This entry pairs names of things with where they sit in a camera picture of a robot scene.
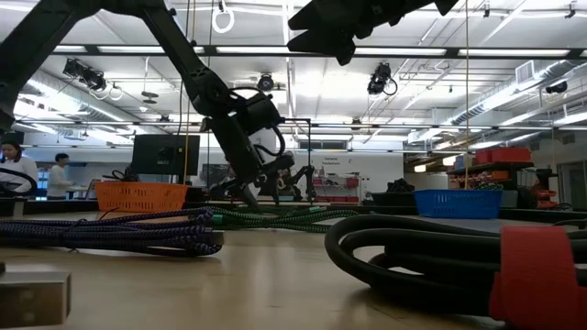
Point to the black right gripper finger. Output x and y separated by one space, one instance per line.
330 16
337 48

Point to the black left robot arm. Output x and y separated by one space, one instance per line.
183 59

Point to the black background robot arm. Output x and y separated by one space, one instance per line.
305 176

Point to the black computer monitor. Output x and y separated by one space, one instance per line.
165 153

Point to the orange plastic basket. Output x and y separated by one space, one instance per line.
140 197

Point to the black storage bin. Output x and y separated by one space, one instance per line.
392 199

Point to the red storage bin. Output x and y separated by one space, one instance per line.
504 155

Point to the blue plastic basket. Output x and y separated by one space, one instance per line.
458 204

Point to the person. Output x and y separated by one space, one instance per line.
14 153
57 179

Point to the grey metal block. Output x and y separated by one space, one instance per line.
32 298

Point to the black ceiling camera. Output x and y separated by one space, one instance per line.
265 82
557 87
378 80
87 75

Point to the silver air duct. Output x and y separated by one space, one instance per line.
541 75

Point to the black aluminium table frame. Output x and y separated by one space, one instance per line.
69 206

